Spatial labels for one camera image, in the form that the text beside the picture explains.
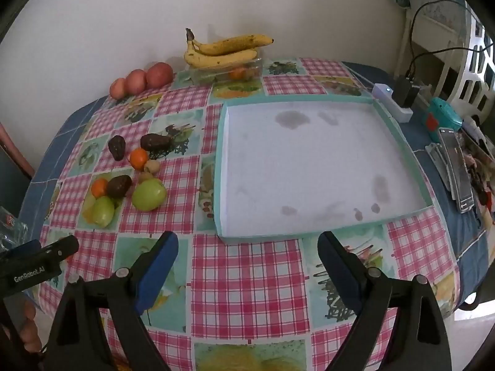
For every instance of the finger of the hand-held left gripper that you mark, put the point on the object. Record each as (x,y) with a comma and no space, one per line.
(62,247)
(25,248)

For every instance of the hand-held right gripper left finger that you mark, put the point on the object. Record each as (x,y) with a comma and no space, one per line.
(156,270)

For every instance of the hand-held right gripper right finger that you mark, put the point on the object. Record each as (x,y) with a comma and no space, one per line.
(340,270)

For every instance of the small green mango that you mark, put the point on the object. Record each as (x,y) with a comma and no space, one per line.
(103,211)

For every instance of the orange tangerine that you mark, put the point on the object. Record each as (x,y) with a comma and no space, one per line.
(139,158)
(238,73)
(99,187)

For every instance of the large green mango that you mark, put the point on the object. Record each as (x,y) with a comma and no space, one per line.
(149,195)

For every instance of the white tray with teal rim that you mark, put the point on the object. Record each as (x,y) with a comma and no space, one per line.
(309,162)

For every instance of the person's left hand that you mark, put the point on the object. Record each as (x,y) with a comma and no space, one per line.
(30,328)

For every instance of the clear plastic bag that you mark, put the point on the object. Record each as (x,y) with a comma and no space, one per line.
(11,226)

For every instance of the pink checked printed tablecloth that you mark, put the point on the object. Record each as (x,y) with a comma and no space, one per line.
(239,278)

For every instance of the pink board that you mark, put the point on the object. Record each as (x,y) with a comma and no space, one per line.
(13,150)

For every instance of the blue table cloth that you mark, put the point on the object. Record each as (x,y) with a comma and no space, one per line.
(456,232)

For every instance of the grey remote control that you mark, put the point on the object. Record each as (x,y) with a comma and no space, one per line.
(439,162)

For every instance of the white power strip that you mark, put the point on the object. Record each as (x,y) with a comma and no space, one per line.
(402,114)

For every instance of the teal plastic device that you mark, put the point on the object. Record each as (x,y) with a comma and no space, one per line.
(444,118)

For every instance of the black charger plug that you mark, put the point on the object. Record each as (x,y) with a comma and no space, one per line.
(406,91)

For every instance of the clear plastic container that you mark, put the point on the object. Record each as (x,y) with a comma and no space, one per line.
(209,74)

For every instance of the yellow spotted banana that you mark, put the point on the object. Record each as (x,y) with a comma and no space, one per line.
(216,61)
(232,44)

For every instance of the white slatted chair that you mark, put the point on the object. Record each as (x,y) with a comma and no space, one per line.
(477,65)

